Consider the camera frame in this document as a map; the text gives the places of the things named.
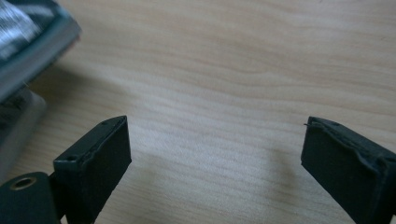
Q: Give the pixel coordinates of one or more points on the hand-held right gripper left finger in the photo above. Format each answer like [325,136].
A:
[93,168]

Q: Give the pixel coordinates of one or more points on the dark glossy cover book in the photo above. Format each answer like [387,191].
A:
[31,46]

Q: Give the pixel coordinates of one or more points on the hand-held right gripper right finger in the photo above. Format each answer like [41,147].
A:
[351,168]

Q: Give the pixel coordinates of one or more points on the white caterpillar picture book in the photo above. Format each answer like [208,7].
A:
[18,130]

